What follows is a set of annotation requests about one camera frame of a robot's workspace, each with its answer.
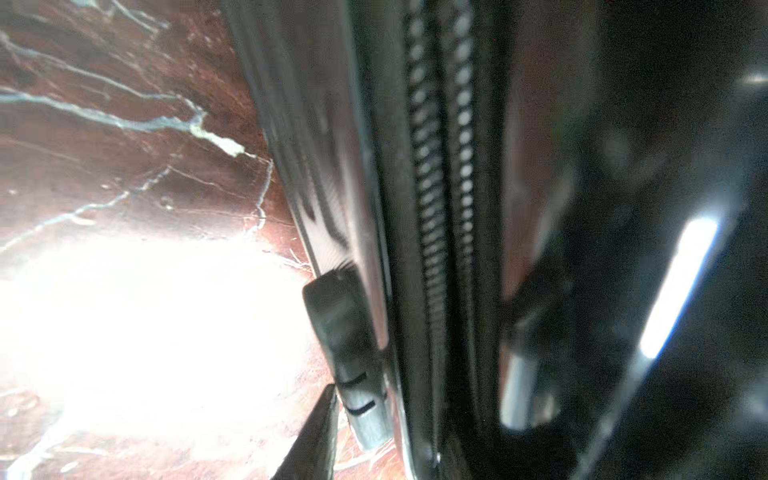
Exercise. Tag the black hard-shell suitcase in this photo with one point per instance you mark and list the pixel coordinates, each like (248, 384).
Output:
(538, 229)

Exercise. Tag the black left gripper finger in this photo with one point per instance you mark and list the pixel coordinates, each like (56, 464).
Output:
(312, 455)

